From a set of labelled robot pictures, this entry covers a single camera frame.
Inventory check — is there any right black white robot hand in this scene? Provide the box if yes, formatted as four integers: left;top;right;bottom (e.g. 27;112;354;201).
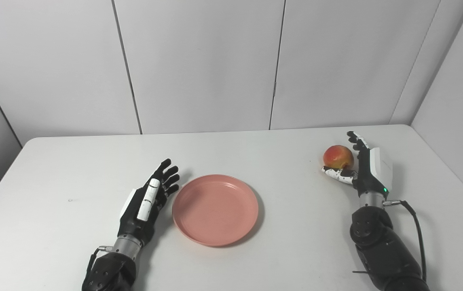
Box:
321;131;393;198

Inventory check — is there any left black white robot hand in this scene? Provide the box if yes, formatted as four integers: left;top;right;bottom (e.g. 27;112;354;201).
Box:
117;158;180;247

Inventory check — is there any red yellow pomegranate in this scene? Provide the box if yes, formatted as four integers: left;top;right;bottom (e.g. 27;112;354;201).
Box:
323;145;355;170

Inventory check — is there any pink round plate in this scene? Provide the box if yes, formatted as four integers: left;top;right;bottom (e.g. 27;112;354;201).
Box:
172;174;259;247

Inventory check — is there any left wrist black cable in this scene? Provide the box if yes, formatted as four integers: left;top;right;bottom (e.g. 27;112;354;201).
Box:
82;245;114;285

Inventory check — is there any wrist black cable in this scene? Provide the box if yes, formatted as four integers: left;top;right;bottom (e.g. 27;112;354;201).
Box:
82;245;114;285
383;199;428;283

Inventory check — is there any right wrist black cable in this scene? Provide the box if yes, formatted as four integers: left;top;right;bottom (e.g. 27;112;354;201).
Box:
383;199;428;283

